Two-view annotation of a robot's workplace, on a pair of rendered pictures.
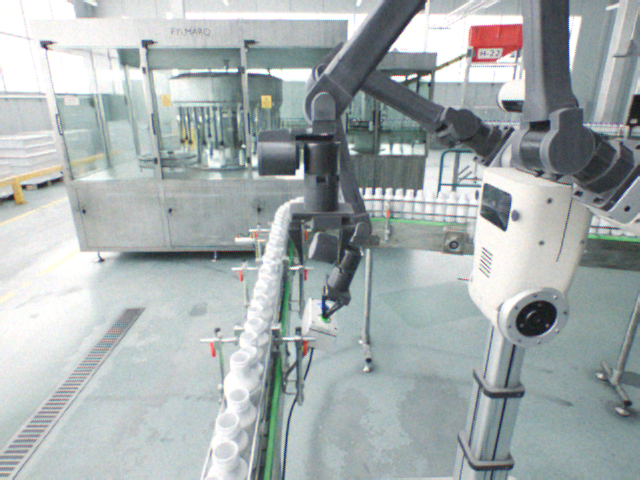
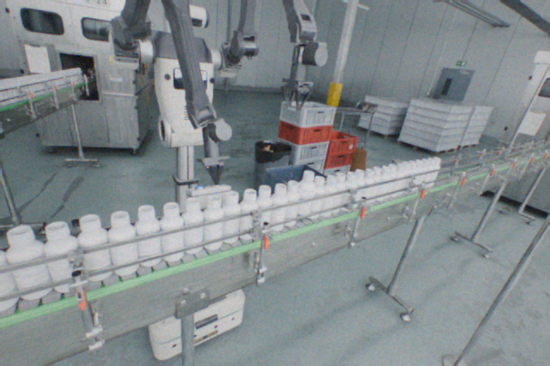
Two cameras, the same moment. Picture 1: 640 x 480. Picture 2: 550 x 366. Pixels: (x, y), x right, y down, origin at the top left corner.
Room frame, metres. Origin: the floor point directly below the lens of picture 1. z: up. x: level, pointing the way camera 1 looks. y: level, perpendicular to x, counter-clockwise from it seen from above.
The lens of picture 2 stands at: (1.23, 0.81, 1.54)
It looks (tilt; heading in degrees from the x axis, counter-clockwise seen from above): 24 degrees down; 235
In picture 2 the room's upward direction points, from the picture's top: 8 degrees clockwise
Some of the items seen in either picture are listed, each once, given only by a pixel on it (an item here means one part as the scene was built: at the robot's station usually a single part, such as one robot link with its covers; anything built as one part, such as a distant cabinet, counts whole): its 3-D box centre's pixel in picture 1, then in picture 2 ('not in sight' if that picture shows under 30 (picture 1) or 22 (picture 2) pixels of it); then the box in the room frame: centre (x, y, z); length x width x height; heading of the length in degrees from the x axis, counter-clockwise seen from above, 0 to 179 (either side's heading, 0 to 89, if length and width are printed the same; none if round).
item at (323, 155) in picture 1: (317, 158); (302, 55); (0.61, 0.00, 1.57); 0.07 x 0.06 x 0.07; 94
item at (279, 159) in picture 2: not in sight; (270, 170); (-0.49, -1.73, 0.32); 0.45 x 0.45 x 0.64
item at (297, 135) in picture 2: not in sight; (305, 131); (-1.04, -1.85, 0.78); 0.61 x 0.41 x 0.22; 8
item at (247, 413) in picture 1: (241, 429); (314, 197); (0.56, 0.14, 1.08); 0.06 x 0.06 x 0.17
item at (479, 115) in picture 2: not in sight; (457, 124); (-7.45, -2.80, 0.59); 1.25 x 1.03 x 1.17; 3
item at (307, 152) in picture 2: not in sight; (302, 147); (-1.03, -1.85, 0.55); 0.61 x 0.41 x 0.22; 9
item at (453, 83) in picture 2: not in sight; (446, 100); (-9.17, -4.16, 1.05); 1.00 x 0.10 x 2.10; 92
